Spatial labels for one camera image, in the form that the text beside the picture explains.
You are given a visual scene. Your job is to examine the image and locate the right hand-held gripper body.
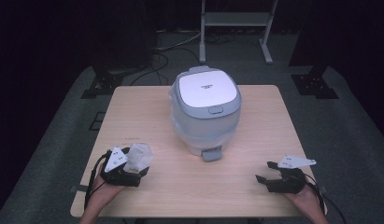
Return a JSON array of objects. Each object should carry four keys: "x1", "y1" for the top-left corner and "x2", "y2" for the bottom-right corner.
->
[{"x1": 265, "y1": 154, "x2": 317, "y2": 194}]

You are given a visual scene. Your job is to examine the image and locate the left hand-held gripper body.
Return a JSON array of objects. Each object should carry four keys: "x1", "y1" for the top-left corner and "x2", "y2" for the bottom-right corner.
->
[{"x1": 99, "y1": 147, "x2": 141, "y2": 188}]

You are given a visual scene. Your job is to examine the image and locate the white tissue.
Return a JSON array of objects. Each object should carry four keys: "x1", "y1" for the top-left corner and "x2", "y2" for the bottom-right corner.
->
[{"x1": 123, "y1": 142, "x2": 154, "y2": 175}]

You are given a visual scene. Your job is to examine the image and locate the white pedal trash can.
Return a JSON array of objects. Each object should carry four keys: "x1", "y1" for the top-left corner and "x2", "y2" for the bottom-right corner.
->
[{"x1": 169, "y1": 64, "x2": 243, "y2": 163}]

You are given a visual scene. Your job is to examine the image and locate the person's right hand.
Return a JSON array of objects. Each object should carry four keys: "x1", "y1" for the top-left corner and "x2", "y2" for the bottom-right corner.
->
[{"x1": 286, "y1": 186, "x2": 322, "y2": 213}]

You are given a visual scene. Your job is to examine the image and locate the person's left hand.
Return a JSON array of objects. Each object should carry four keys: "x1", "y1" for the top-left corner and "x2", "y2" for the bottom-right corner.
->
[{"x1": 88, "y1": 166, "x2": 127, "y2": 210}]

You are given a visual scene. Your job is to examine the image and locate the black floor hatch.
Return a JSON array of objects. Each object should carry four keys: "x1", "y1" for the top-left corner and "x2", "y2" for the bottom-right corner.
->
[{"x1": 88, "y1": 111, "x2": 107, "y2": 132}]

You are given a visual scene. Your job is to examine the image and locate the black stand base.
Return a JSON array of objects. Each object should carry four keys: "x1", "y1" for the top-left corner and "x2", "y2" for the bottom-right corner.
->
[{"x1": 80, "y1": 63, "x2": 150, "y2": 100}]

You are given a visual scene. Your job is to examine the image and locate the translucent plastic trash bag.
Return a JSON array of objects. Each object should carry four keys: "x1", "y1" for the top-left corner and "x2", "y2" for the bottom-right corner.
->
[{"x1": 169, "y1": 85, "x2": 243, "y2": 153}]

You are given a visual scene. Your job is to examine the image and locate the white metal stand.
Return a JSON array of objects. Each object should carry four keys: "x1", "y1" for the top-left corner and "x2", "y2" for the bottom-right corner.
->
[{"x1": 198, "y1": 0, "x2": 279, "y2": 65}]

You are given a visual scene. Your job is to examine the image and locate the right hand-held gripper black cable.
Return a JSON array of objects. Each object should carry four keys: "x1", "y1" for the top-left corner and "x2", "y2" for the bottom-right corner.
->
[{"x1": 305, "y1": 173, "x2": 326, "y2": 216}]

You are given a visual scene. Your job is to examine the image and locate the hand-held gripper black cable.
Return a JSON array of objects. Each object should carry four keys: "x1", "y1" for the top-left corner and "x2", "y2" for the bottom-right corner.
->
[
  {"x1": 305, "y1": 173, "x2": 326, "y2": 216},
  {"x1": 83, "y1": 152, "x2": 109, "y2": 210}
]

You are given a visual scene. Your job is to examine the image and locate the left hand-held gripper black cable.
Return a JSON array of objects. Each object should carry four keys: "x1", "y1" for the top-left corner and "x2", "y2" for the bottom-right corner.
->
[{"x1": 83, "y1": 152, "x2": 109, "y2": 210}]

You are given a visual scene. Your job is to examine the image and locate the black cable at table edge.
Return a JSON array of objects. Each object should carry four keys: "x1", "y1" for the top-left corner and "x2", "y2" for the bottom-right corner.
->
[{"x1": 321, "y1": 192, "x2": 348, "y2": 224}]

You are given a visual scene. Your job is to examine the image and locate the black floor cables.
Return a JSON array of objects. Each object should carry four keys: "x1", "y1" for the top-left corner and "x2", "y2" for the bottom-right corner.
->
[{"x1": 129, "y1": 46, "x2": 201, "y2": 87}]

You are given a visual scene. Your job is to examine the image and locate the black stand base plate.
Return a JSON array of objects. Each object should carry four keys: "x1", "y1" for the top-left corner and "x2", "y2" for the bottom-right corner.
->
[{"x1": 291, "y1": 73, "x2": 339, "y2": 100}]

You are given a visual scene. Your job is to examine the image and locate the white floor cable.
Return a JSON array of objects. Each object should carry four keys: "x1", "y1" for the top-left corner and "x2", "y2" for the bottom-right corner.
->
[{"x1": 155, "y1": 30, "x2": 203, "y2": 52}]

